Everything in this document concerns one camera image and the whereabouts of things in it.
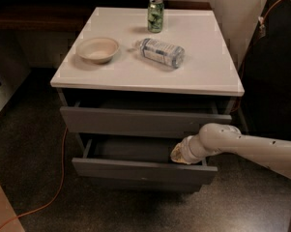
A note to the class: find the grey top drawer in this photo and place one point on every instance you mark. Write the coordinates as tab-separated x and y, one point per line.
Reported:
133	122

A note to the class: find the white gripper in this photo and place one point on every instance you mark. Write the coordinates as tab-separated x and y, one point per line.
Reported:
186	150

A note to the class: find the clear plastic water bottle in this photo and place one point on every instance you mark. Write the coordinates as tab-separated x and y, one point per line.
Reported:
168	54

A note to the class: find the dark cabinet at right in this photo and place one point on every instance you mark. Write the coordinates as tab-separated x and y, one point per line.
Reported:
266	74

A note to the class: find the white-topped grey drawer cabinet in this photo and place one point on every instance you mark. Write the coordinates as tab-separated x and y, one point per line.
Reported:
206	82

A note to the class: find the green soda can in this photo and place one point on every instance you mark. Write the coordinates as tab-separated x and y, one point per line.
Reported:
155	15

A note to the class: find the light wooden board corner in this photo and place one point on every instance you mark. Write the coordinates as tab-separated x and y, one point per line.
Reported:
1	207

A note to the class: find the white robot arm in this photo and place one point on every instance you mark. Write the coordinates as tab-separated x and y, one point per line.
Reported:
214	139

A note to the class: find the white paper bowl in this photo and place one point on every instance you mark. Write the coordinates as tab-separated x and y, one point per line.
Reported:
97	50

